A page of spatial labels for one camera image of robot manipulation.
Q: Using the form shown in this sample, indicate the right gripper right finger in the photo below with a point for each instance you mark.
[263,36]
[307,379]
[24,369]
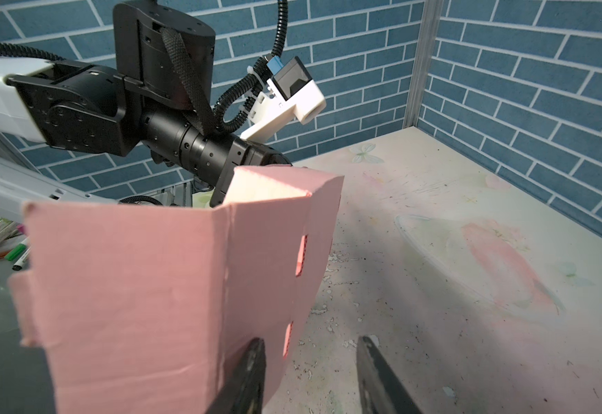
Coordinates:
[380,390]

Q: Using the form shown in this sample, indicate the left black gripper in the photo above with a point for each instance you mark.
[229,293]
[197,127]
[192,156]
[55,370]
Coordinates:
[218,160]

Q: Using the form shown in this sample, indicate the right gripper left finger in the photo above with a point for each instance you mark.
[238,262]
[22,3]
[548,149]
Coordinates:
[243,392]

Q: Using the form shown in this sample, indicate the pink paper box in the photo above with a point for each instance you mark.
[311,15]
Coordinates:
[147,309]

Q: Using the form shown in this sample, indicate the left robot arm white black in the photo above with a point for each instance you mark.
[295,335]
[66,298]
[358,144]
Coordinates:
[156,95]

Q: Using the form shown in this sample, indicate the markers on side table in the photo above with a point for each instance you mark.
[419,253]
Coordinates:
[6,243]

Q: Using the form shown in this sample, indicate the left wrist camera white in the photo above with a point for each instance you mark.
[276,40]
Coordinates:
[290,94]

